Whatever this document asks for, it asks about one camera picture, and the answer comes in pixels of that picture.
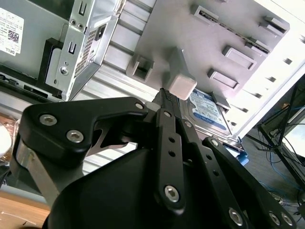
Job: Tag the hard disk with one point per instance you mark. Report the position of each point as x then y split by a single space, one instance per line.
207 112

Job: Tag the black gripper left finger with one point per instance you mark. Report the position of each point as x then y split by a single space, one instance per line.
59 121

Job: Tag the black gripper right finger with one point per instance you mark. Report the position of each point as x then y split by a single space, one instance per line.
238 186

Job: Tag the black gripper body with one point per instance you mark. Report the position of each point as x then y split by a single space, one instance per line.
107 190

